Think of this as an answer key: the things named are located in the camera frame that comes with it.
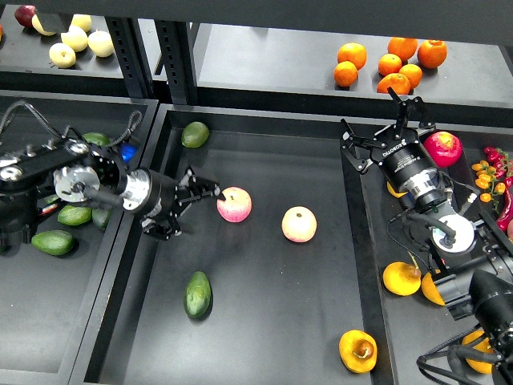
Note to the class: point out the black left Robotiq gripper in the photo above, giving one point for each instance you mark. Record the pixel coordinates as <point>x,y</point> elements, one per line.
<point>158,215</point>

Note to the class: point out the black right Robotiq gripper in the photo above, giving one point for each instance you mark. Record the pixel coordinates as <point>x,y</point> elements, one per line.
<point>395,149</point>

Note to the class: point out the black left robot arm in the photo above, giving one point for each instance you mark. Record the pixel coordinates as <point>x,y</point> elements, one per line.
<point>69,169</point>

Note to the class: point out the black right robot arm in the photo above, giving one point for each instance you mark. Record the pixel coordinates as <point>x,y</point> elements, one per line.
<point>469,257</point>

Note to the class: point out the yellow pear beside arm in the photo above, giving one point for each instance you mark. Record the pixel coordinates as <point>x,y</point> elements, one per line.
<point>430,291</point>

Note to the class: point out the yellow pear under right gripper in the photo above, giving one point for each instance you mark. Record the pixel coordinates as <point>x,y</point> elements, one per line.
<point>393,192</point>

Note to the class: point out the dark green avocado upright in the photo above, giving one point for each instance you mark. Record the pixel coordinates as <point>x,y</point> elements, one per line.
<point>100,218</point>

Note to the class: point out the green avocado at tray corner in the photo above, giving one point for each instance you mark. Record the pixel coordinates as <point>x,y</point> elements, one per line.
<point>195,135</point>

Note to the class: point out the green avocado left tray top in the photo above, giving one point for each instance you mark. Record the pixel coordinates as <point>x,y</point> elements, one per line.
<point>97,138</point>

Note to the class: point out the green avocado left tray middle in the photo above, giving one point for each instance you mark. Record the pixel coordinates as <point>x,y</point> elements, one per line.
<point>74,216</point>

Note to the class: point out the green avocado left tray upper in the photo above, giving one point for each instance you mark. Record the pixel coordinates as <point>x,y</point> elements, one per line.
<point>51,199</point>

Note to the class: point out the yellow pear right tray middle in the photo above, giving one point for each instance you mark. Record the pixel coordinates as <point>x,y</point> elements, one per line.
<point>401,278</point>

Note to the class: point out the pale yellow pear front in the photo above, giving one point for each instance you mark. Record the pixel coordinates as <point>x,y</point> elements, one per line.
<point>62,56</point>

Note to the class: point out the pale yellow pear middle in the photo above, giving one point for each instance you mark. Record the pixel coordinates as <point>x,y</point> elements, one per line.
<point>76,38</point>

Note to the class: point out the pale yellow pear back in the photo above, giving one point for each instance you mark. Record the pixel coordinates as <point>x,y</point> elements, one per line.
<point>83,21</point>

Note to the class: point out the yellow pear in centre tray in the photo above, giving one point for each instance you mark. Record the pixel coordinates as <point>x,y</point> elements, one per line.
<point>358,351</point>

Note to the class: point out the pale yellow pear half hidden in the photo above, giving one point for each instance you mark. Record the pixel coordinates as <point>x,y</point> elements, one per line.
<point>39,28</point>

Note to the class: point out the orange front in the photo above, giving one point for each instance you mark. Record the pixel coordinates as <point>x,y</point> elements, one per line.
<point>398,82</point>

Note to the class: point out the orange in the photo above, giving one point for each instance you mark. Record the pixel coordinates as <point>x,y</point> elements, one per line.
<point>414,74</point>
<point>432,53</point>
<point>353,52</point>
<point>389,64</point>
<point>398,82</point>
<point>404,48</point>
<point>345,74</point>

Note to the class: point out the orange right lower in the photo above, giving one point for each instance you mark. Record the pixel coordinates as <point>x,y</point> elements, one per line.
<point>414,74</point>

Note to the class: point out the red apple right tray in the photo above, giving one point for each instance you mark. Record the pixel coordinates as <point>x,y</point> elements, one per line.
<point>444,148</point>

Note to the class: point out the pink red apple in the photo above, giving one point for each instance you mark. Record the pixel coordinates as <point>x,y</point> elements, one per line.
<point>236,206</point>

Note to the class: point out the orange centre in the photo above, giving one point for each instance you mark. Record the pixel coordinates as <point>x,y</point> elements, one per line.
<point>389,64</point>

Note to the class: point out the orange lower left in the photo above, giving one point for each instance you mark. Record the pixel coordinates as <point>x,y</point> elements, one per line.
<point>345,74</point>

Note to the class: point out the orange top left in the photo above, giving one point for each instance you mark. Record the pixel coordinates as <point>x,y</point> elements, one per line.
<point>353,52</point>

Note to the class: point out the orange top middle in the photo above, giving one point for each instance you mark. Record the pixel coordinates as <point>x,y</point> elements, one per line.
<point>404,48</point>

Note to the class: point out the orange top right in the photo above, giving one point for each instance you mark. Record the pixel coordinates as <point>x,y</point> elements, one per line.
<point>432,53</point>

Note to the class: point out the cherry tomato bunch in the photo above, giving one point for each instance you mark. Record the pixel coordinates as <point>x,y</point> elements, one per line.
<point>493,174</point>

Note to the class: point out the pale yellow pink apple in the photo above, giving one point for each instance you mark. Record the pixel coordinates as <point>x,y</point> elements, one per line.
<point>299,224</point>

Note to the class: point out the black centre tray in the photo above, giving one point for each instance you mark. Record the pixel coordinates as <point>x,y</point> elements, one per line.
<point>278,308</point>

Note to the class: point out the black tray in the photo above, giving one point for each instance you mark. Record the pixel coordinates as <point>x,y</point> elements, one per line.
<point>278,308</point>
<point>405,327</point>
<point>46,301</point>

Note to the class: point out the red chili pepper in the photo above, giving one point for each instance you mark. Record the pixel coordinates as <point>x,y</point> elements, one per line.
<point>505,216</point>

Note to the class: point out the black left tray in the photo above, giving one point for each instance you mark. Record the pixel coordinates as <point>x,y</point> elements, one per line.
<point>46,301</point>

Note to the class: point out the black shelf upright posts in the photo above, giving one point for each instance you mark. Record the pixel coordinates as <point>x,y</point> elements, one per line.
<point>175,54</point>

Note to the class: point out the black right tray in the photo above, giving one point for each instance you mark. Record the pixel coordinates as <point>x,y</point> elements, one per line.
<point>405,327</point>

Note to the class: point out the dark red apple on shelf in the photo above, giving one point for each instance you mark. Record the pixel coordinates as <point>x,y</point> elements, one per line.
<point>24,15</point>

